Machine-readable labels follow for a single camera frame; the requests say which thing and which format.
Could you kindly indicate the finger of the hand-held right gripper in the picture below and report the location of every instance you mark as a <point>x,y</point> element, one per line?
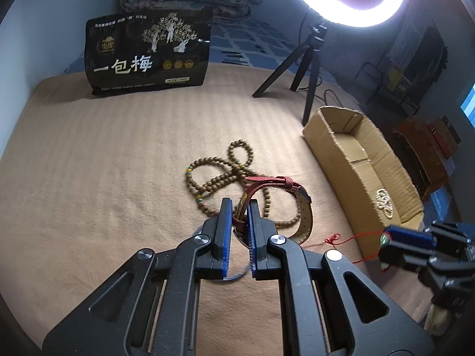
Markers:
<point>408,234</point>
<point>402,254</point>

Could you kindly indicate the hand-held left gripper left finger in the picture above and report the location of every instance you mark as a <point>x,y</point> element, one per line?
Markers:
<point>225,230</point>

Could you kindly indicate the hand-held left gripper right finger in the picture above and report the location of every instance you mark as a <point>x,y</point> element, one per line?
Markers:
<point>254,237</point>

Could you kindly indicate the cardboard box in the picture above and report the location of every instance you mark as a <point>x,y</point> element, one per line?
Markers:
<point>345,170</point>

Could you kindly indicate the person's right hand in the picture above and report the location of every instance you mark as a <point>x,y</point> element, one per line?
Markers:
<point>438,319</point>

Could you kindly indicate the wooden box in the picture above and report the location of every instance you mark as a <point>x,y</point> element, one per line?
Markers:
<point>445,137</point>

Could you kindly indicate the yellow box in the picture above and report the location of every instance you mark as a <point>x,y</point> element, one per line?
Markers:
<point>395,79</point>

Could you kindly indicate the black clothes rack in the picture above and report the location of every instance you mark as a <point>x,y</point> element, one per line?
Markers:
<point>365,66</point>

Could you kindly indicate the dark hanging clothes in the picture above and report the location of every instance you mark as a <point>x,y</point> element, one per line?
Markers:
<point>426,55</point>

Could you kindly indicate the blue patterned bedsheet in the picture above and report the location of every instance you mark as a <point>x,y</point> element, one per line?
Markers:
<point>252,48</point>

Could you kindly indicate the striped hanging cloth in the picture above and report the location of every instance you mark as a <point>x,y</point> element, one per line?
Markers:
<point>404,40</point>

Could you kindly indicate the black snack bag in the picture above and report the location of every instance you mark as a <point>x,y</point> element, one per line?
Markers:
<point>148,52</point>

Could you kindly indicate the black tripod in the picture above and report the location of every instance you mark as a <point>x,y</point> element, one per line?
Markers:
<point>318,39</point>

